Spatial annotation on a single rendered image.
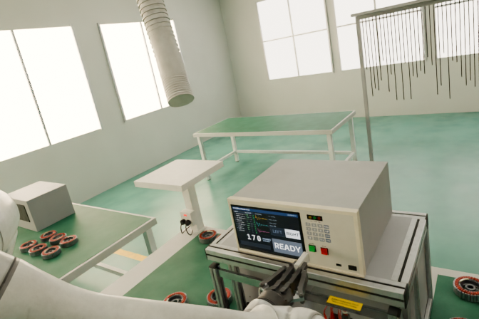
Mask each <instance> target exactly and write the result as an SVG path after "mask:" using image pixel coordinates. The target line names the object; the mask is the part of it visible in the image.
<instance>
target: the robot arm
mask: <svg viewBox="0 0 479 319"><path fill-rule="evenodd" d="M19 220H20V213H19V209H18V207H17V205H16V202H15V201H14V200H13V199H12V198H11V197H10V196H9V195H8V194H7V193H5V192H3V191H1V190H0V319H325V318H324V316H323V315H322V314H321V313H318V312H317V311H315V310H312V309H309V308H303V307H297V308H292V307H291V306H292V305H293V304H294V302H299V301H300V303H301V304H304V303H305V301H304V294H305V290H306V287H307V283H308V280H309V279H308V274H307V271H306V270H307V268H308V265H307V264H308V263H309V262H310V260H309V252H305V251H304V252H303V254H302V255H301V256H300V257H299V259H298V260H295V261H294V263H289V267H286V266H282V267H281V268H280V269H279V270H278V271H276V272H275V273H273V274H272V275H271V276H270V277H269V278H268V279H267V280H265V281H262V282H260V283H259V287H260V291H261V294H260V295H259V297H258V298H257V299H254V300H252V301H251V302H250V303H249V305H248V306H247V307H246V308H245V309H244V311H240V310H232V309H226V308H217V307H211V306H205V305H193V304H187V303H175V302H168V301H162V300H150V299H144V298H131V297H125V296H115V295H109V294H104V293H97V292H94V291H89V290H86V289H83V288H79V287H77V286H74V285H71V284H70V283H67V282H65V281H62V280H61V279H59V278H57V277H55V276H52V275H51V274H49V273H47V272H45V271H42V270H41V269H39V268H37V267H35V266H33V265H31V264H30V263H28V262H26V261H24V260H22V259H20V258H17V257H15V256H13V252H14V247H15V243H16V237H17V234H18V230H17V228H18V225H19ZM282 272H283V273H282ZM298 284H299V286H298V291H297V292H296V294H295V296H293V295H292V294H293V291H294V289H295V288H296V287H297V285H298Z"/></svg>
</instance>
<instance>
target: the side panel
mask: <svg viewBox="0 0 479 319"><path fill-rule="evenodd" d="M413 289H414V299H415V309H416V319H430V316H431V308H432V305H433V288H432V276H431V253H430V241H429V230H428V228H427V232H426V237H425V239H424V242H423V248H422V251H421V255H420V258H419V262H418V266H417V269H416V274H415V278H414V280H413Z"/></svg>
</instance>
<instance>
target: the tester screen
mask: <svg viewBox="0 0 479 319"><path fill-rule="evenodd" d="M232 209H233V213H234V217H235V223H236V227H237V233H238V236H239V242H240V246H243V247H247V248H251V249H257V250H261V251H268V252H272V253H278V252H274V247H273V243H272V238H273V239H280V240H285V241H292V242H297V243H301V244H302V238H301V233H300V228H299V220H298V216H297V214H286V213H280V212H274V211H264V210H258V209H247V208H241V207H235V206H233V207H232ZM270 227H276V228H281V229H290V230H295V231H299V234H300V239H301V240H299V239H291V238H287V237H282V236H275V235H271V231H270ZM246 234H254V235H258V236H261V238H262V242H258V241H252V240H248V239H247V235H246ZM240 240H243V241H250V242H254V243H258V244H264V245H269V246H271V250H269V249H263V248H259V247H255V246H248V245H244V244H241V241H240ZM278 254H282V255H285V256H292V257H296V258H299V256H293V255H289V254H285V253H278Z"/></svg>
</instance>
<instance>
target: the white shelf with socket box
mask: <svg viewBox="0 0 479 319"><path fill-rule="evenodd" d="M222 167H224V165H223V161H215V160H193V159H177V160H175V161H173V162H171V163H169V164H167V165H165V166H163V167H161V168H159V169H157V170H155V171H153V172H151V173H150V174H147V175H145V176H144V177H141V178H140V179H137V180H135V181H134V184H135V187H142V188H149V189H161V190H169V191H176V192H182V195H183V198H184V201H185V206H186V209H183V210H182V211H180V215H181V219H182V220H180V223H181V225H180V230H181V233H182V234H183V233H184V232H185V231H186V232H187V229H188V228H189V227H190V226H191V229H190V232H191V234H189V233H188V232H187V233H188V234H189V235H190V236H191V235H192V234H196V233H200V232H202V231H204V230H205V228H206V227H205V225H204V224H203V220H202V215H201V212H200V206H199V203H198V200H197V195H196V191H195V185H194V184H197V183H198V182H199V181H201V180H203V179H204V178H206V177H208V176H209V175H211V174H212V173H214V172H216V171H217V170H219V169H220V168H222ZM182 225H185V230H184V231H183V232H182V228H181V227H182ZM187 226H188V227H187Z"/></svg>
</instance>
